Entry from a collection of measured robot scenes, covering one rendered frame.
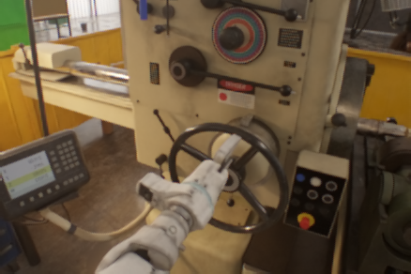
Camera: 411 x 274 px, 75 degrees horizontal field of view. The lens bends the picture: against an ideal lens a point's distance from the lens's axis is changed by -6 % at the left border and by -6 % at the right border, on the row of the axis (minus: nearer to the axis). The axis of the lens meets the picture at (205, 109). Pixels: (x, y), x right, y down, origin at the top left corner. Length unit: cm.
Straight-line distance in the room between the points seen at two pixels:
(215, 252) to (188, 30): 109
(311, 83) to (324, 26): 17
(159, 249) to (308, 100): 64
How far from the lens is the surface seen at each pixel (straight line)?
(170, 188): 50
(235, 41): 81
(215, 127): 75
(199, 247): 159
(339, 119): 87
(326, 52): 86
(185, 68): 93
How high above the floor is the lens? 182
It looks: 25 degrees down
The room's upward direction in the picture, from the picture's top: 1 degrees clockwise
